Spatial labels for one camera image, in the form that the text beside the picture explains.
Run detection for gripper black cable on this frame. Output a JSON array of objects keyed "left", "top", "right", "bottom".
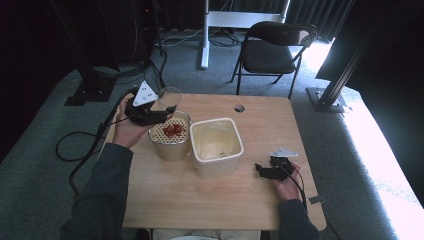
[
  {"left": 279, "top": 163, "right": 308, "bottom": 212},
  {"left": 68, "top": 87, "right": 138, "bottom": 197}
]

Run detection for steel container with perforated insert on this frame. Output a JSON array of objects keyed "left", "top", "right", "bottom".
[{"left": 147, "top": 110, "right": 192, "bottom": 162}]

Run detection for clear glass cup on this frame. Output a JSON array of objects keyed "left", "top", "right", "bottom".
[{"left": 157, "top": 86, "right": 183, "bottom": 112}]

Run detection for cream plastic bin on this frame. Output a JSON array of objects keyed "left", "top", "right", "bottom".
[{"left": 189, "top": 117, "right": 245, "bottom": 180}]

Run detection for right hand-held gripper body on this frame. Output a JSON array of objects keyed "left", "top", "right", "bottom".
[{"left": 266, "top": 148, "right": 299, "bottom": 182}]

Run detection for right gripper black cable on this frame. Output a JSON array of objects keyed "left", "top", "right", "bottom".
[{"left": 279, "top": 163, "right": 308, "bottom": 212}]

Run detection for red food pieces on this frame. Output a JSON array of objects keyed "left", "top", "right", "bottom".
[{"left": 162, "top": 123, "right": 188, "bottom": 139}]

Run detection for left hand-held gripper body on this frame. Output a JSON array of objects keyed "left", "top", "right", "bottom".
[{"left": 124, "top": 80, "right": 170, "bottom": 127}]

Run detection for person's left hand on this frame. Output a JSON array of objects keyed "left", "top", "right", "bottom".
[{"left": 112, "top": 97, "right": 173, "bottom": 150}]

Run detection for black metal stand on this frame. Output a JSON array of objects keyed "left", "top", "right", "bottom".
[
  {"left": 49, "top": 0, "right": 118, "bottom": 107},
  {"left": 305, "top": 13, "right": 384, "bottom": 114}
]

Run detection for looped black cable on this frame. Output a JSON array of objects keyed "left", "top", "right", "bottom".
[{"left": 55, "top": 130, "right": 103, "bottom": 163}]

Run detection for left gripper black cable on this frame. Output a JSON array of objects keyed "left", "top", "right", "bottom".
[{"left": 68, "top": 87, "right": 138, "bottom": 197}]

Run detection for floor cables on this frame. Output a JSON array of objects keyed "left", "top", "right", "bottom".
[{"left": 154, "top": 26, "right": 243, "bottom": 48}]

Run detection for person's right hand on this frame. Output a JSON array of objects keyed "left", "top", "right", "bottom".
[{"left": 270, "top": 162, "right": 302, "bottom": 203}]

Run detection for white desk frame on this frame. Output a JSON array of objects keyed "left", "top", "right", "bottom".
[{"left": 199, "top": 0, "right": 292, "bottom": 70}]

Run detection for black folding chair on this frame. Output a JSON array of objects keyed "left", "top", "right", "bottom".
[{"left": 229, "top": 21, "right": 319, "bottom": 100}]

